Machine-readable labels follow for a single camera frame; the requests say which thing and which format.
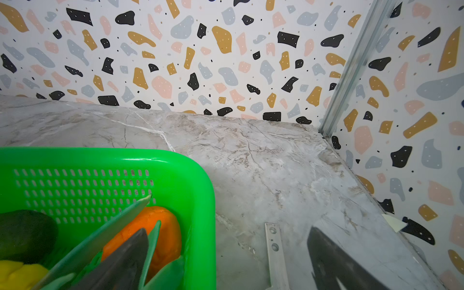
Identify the metal mounting plate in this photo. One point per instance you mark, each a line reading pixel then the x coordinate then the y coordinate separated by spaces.
pixel 276 258

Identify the dark green lime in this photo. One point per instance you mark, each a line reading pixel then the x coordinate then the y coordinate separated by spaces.
pixel 27 236

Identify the pale tape scrap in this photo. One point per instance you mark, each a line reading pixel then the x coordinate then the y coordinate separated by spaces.
pixel 396 224

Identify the red dragon fruit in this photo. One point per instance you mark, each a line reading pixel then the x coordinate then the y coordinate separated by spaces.
pixel 64 272

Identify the yellow lemon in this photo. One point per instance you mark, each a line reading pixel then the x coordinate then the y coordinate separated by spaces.
pixel 20 276

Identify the green plastic perforated basket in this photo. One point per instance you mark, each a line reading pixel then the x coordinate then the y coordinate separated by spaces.
pixel 82 188

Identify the aluminium corner post right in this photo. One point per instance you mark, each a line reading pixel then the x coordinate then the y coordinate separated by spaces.
pixel 377 16

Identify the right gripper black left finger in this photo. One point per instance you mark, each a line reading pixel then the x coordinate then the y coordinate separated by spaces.
pixel 122 269

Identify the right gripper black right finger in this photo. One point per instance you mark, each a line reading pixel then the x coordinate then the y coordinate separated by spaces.
pixel 333 268

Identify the orange tangerine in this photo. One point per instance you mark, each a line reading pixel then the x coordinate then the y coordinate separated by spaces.
pixel 169 242

